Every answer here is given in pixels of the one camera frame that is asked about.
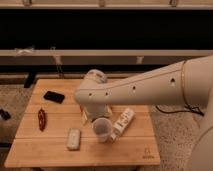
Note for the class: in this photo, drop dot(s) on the orange ceramic bowl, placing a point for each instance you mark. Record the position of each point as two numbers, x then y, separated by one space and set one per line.
108 113

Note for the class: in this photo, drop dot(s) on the black phone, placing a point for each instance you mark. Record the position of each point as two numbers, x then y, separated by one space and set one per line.
55 97

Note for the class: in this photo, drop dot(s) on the black object on floor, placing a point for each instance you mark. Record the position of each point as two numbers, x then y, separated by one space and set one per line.
4 114

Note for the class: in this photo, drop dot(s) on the white sponge block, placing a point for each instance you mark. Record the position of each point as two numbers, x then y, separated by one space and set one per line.
73 141

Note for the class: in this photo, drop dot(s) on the white mug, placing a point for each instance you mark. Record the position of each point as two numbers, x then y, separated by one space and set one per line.
102 127

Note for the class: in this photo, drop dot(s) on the white bottle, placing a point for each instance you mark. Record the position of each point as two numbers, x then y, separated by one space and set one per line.
120 125

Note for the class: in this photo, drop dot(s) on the red dark toy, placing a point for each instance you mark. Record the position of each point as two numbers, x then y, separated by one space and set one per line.
42 119

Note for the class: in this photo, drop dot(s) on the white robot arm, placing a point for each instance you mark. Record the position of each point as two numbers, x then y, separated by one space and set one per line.
188 82

